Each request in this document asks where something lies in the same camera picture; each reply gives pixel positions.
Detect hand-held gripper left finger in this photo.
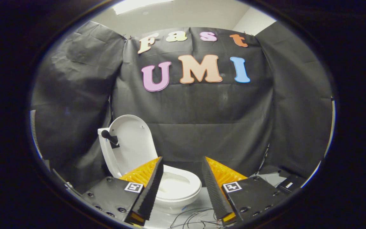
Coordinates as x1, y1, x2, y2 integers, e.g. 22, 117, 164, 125
82, 156, 164, 226

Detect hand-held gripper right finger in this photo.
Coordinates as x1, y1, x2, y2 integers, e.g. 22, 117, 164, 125
201, 156, 288, 225

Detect white toilet lid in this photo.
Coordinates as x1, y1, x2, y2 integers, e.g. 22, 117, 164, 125
98, 114, 159, 179

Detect white ceramic toilet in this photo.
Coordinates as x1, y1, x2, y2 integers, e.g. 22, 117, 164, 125
151, 164, 202, 214

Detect black backdrop cloth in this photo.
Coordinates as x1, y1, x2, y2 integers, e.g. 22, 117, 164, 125
30, 21, 333, 193

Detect small black box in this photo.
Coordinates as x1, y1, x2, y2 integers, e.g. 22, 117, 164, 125
277, 174, 307, 193

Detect tangle of thin floor cables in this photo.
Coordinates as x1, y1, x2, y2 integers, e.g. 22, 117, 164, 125
170, 207, 231, 229

